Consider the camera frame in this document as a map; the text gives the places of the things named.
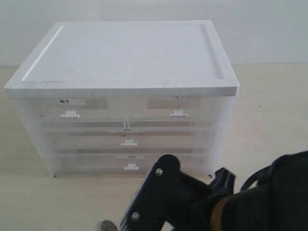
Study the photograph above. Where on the wide clear drawer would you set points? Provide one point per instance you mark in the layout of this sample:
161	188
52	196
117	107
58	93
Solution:
131	163
133	142

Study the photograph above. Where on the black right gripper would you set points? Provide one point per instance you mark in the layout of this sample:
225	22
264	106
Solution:
275	198

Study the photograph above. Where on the key bunch with blue fob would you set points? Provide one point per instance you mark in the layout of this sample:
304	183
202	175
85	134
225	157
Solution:
107	225

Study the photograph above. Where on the white translucent drawer cabinet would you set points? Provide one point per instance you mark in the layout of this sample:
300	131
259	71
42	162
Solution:
122	61

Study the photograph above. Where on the top right clear drawer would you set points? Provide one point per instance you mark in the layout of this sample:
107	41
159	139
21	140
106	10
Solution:
174	112

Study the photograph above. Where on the top left clear drawer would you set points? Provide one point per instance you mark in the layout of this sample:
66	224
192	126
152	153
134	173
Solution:
80	113

